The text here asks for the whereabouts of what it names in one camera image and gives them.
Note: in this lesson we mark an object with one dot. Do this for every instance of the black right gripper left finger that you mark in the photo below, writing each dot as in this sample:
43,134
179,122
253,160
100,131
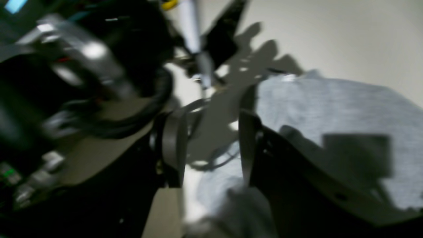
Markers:
114,203

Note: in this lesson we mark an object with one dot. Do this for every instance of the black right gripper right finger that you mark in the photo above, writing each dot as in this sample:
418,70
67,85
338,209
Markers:
305,201

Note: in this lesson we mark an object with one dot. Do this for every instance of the grey T-shirt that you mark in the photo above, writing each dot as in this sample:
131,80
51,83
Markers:
368,137

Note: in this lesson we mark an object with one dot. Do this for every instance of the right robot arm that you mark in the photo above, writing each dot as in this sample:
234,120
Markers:
106,102

